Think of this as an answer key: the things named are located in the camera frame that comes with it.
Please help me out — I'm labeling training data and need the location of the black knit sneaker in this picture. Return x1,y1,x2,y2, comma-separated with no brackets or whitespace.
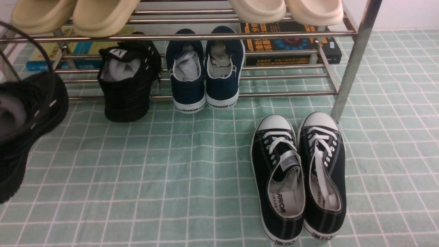
0,72,69,204
97,40,162,122

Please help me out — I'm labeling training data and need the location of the navy slip-on shoe right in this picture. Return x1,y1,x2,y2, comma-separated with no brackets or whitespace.
204,39,246,109

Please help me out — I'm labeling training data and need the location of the navy slip-on shoe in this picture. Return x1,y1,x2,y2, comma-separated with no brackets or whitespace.
204,39,246,109
164,40,206,114

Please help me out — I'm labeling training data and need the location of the navy slip-on shoe left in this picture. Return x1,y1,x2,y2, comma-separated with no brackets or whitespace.
164,40,206,114

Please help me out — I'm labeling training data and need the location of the steel shoe rack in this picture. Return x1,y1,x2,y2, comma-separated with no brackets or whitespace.
0,0,382,123

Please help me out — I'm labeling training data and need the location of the green checkered floor mat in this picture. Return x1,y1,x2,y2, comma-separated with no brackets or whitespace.
0,30,439,247

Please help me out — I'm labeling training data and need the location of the black canvas sneaker left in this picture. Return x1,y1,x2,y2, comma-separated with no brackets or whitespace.
250,114,305,246

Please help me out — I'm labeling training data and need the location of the black canvas sneaker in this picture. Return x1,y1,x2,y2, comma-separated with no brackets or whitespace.
296,111,347,240
250,114,305,246

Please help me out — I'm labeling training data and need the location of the black canvas sneaker right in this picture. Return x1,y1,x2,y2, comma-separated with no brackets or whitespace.
296,111,347,240

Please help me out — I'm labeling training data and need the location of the cream slipper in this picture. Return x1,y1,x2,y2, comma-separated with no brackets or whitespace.
229,0,286,24
285,0,344,26

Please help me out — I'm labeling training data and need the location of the black orange book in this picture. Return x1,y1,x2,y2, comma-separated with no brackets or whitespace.
240,21,342,66

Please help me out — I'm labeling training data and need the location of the cream slipper far right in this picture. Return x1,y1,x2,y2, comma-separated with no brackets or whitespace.
285,0,344,26

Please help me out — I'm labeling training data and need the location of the beige slipper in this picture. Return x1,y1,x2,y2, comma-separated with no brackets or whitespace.
72,0,140,38
11,0,77,35

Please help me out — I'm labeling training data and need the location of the yellow blue book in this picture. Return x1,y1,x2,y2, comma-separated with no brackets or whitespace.
26,41,118,71

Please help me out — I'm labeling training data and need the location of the beige slipper far left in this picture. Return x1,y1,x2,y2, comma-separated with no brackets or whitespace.
11,0,77,35

